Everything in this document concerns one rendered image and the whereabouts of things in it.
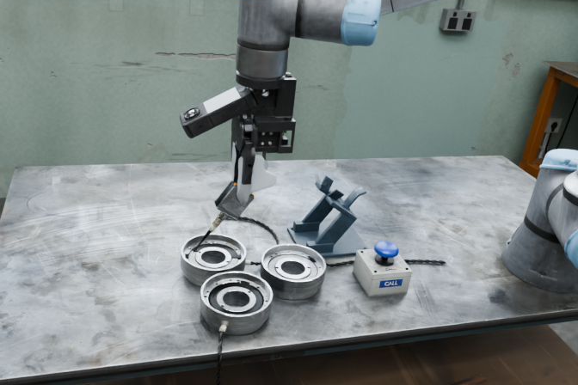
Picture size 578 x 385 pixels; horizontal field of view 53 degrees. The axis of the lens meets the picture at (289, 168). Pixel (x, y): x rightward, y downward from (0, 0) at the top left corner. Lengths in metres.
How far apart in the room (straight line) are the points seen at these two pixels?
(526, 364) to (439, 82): 1.77
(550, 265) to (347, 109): 1.74
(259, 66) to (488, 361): 0.80
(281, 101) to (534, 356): 0.81
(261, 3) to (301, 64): 1.76
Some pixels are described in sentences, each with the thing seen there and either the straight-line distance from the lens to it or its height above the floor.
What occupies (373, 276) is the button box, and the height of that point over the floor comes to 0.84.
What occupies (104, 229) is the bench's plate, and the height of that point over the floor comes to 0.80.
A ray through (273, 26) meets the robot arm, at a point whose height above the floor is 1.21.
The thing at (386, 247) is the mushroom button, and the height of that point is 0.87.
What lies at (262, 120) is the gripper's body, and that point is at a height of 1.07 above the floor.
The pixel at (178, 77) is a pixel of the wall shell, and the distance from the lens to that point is 2.46.
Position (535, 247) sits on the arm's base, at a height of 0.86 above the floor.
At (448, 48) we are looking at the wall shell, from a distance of 2.84.
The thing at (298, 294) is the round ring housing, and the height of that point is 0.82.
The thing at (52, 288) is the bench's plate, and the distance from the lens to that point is 0.96.
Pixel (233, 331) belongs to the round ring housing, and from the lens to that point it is 0.85.
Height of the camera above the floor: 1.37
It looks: 25 degrees down
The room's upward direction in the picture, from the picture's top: 7 degrees clockwise
